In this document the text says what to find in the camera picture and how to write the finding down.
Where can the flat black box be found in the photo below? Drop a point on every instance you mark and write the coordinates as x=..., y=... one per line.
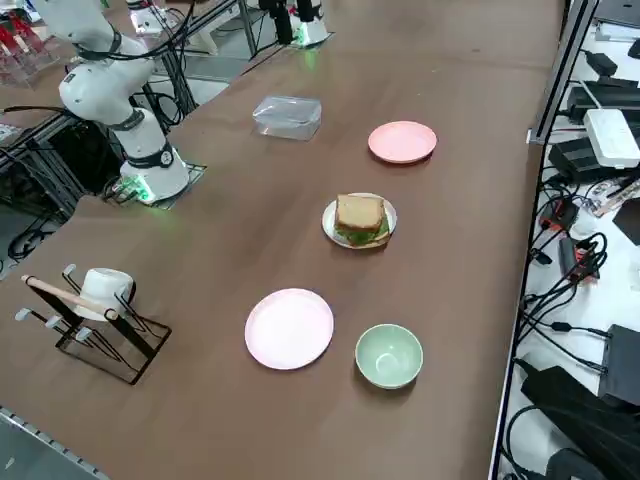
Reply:
x=607, y=97

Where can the black bag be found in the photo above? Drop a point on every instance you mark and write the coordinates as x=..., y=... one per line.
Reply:
x=575, y=425

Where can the black orange adapter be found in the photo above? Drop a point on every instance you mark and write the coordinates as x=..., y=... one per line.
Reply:
x=580, y=260

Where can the clear acrylic shelf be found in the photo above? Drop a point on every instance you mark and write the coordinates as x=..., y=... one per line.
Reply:
x=30, y=65

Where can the printed packet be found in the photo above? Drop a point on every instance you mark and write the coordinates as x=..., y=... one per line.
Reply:
x=612, y=196

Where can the black table frame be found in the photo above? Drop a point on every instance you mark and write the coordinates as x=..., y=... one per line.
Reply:
x=75, y=150

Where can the brown bread slice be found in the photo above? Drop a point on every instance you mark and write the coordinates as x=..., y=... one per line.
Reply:
x=382, y=239
x=360, y=210

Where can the large black box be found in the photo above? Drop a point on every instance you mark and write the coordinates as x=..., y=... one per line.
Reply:
x=625, y=365

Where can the aluminium frame post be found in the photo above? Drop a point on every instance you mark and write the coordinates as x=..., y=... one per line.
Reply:
x=552, y=95

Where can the white plate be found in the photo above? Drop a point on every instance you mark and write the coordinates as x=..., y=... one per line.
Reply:
x=330, y=220

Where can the white cup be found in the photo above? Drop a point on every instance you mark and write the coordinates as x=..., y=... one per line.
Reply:
x=102, y=287

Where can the small black adapter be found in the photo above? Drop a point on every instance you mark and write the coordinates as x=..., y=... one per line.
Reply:
x=601, y=62

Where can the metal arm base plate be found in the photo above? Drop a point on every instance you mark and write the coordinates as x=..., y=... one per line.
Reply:
x=196, y=177

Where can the clear plastic container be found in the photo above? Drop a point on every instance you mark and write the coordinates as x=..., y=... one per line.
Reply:
x=287, y=117

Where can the pale pink plate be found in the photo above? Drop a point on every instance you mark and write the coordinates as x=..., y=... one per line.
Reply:
x=290, y=330

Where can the metal rail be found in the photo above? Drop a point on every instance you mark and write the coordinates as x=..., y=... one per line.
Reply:
x=30, y=440

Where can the salmon pink plate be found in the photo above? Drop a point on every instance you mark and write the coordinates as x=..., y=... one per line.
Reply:
x=402, y=141

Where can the pale green bowl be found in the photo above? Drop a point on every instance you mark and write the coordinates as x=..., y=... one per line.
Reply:
x=387, y=360

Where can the green lettuce leaf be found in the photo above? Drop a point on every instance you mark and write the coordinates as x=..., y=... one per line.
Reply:
x=357, y=234

